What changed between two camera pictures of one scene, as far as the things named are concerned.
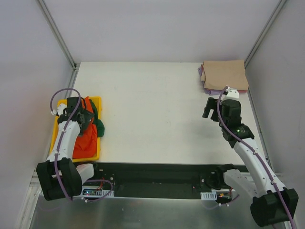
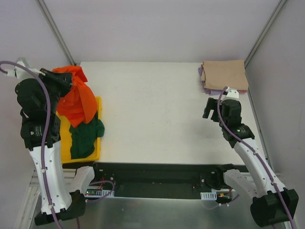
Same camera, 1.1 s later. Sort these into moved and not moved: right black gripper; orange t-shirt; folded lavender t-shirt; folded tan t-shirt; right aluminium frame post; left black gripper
Moved: orange t-shirt; left black gripper
Not moved: folded tan t-shirt; right aluminium frame post; right black gripper; folded lavender t-shirt
